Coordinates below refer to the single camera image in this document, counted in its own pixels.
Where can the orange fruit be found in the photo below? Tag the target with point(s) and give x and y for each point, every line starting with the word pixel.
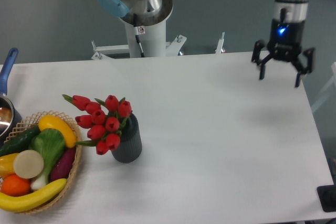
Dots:
pixel 15 186

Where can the beige round slice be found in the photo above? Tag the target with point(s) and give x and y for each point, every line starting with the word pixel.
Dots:
pixel 28 164

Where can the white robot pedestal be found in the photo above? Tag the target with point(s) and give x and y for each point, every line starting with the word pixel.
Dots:
pixel 152 39

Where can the purple sweet potato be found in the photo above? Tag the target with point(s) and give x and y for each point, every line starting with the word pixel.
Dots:
pixel 64 165

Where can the green bok choy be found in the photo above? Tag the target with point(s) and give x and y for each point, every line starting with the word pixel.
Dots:
pixel 50 144

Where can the red tulip bouquet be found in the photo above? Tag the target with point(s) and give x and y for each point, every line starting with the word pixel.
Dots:
pixel 106 121

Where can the dark grey ribbed vase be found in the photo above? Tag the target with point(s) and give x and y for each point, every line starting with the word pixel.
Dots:
pixel 130 146

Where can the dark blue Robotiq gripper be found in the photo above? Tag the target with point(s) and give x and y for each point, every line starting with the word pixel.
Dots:
pixel 286 43

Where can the dark green cucumber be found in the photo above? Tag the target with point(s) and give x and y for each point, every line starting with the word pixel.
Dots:
pixel 20 142

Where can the yellow bell pepper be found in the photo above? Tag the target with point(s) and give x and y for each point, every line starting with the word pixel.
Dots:
pixel 6 165

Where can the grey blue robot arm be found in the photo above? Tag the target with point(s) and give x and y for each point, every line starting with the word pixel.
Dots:
pixel 145 20

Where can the white mounting bracket frame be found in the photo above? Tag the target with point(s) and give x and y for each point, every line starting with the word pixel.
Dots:
pixel 173 48

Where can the blue handled saucepan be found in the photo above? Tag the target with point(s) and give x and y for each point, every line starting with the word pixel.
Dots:
pixel 9 115

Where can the woven wicker basket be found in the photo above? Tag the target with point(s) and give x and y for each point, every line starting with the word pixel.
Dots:
pixel 33 120

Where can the black device at edge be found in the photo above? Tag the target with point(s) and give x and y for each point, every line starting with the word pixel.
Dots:
pixel 327 197

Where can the yellow banana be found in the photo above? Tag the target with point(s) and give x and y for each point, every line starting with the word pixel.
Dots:
pixel 32 200

